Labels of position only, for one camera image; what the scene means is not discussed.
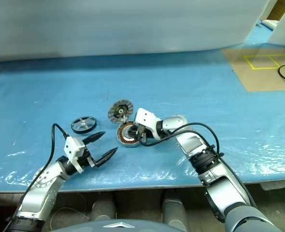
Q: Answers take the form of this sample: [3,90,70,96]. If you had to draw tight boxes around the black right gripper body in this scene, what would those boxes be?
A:
[132,123,155,145]

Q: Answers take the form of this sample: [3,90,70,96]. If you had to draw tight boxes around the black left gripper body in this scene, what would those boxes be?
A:
[77,145,98,170]

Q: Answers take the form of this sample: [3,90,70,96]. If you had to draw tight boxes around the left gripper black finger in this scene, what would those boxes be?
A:
[95,147,118,168]
[82,131,106,146]

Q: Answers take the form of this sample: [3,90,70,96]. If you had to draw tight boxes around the silver motor housing copper windings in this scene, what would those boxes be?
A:
[116,120,141,147]

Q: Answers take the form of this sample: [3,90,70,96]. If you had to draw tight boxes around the spoked silver black rotor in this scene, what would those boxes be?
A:
[71,116,98,134]

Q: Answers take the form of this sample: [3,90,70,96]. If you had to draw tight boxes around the blue plastic table cover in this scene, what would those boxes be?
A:
[0,23,285,193]

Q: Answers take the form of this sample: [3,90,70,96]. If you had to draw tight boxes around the grey robot torso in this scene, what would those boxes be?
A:
[52,218,173,232]

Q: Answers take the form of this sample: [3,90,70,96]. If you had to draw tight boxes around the grey right robot leg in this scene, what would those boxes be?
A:
[161,190,190,232]

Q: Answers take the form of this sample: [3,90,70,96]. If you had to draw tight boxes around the white foam backdrop sheet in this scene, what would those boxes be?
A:
[0,0,271,62]

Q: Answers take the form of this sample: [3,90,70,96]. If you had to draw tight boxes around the brown cardboard sheet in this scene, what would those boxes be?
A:
[221,47,285,92]

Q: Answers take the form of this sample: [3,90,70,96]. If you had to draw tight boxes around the small white flat object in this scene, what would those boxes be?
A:
[261,19,280,30]

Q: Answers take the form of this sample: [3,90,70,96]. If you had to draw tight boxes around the white upright panel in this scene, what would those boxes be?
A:
[269,0,285,47]

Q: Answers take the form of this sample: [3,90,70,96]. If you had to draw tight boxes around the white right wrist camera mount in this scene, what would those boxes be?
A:
[134,108,163,140]

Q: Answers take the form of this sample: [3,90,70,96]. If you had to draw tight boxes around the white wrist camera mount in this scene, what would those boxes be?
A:
[64,136,87,174]
[134,108,163,140]

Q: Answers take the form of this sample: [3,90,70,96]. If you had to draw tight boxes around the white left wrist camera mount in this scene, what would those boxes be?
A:
[64,136,87,174]

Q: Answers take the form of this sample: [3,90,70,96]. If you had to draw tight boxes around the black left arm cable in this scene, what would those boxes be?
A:
[4,123,70,232]

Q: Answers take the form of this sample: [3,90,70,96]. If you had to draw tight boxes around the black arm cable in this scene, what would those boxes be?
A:
[140,122,258,208]
[4,123,70,232]

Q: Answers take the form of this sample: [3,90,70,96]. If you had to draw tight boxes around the thin white wire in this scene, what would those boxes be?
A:
[51,192,91,224]

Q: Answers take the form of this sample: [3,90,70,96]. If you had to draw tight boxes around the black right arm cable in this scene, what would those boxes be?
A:
[140,122,258,208]

